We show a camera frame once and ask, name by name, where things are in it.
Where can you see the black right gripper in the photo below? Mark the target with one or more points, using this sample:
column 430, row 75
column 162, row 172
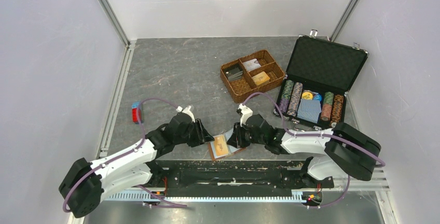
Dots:
column 236, row 139

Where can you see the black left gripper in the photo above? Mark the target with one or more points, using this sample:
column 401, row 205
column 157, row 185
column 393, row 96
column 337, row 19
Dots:
column 203, row 136

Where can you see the gold credit card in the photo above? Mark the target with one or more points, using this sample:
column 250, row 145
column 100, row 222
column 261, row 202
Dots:
column 220, row 147

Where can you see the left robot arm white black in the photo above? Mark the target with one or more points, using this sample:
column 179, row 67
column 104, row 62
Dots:
column 87, row 184

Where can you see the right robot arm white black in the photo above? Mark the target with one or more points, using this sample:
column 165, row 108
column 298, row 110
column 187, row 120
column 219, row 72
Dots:
column 335, row 151

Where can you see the black card stack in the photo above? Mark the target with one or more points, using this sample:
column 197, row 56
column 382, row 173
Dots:
column 233, row 72

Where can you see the tan card box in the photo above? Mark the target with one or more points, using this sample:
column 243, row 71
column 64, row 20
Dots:
column 261, row 78

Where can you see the white card stack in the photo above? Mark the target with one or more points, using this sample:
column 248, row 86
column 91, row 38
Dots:
column 251, row 65

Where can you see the blue playing card deck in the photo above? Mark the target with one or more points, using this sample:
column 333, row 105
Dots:
column 309, row 110

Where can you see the grey striped chip row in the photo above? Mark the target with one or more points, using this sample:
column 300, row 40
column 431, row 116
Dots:
column 295, row 99

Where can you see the woven wicker divided basket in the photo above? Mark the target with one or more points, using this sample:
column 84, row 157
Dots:
column 243, row 87

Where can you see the red blue toy block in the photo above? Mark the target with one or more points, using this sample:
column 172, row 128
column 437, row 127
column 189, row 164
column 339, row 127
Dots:
column 136, row 108

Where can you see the purple green chip row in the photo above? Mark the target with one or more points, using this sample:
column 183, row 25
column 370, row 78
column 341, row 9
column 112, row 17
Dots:
column 286, row 95

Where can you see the yellow dealer button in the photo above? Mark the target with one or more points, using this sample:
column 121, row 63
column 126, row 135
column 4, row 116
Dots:
column 307, row 95

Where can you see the blue round dealer chip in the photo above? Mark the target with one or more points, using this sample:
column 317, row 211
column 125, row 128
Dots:
column 317, row 97

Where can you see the green pink chip row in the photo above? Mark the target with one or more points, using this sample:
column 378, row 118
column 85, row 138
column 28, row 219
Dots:
column 327, row 106

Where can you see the brown poker chip row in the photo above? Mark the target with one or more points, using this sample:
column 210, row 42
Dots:
column 336, row 114

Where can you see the black poker chip case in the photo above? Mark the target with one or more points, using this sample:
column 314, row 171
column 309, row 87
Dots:
column 322, row 66

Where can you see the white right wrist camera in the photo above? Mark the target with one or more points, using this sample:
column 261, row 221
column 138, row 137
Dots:
column 245, row 113

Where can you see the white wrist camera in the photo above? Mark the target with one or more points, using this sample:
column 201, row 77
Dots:
column 189, row 110
column 245, row 113

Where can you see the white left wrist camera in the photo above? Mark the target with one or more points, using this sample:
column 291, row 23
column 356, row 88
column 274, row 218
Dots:
column 189, row 110

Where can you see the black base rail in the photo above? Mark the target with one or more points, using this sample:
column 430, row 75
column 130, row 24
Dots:
column 232, row 178

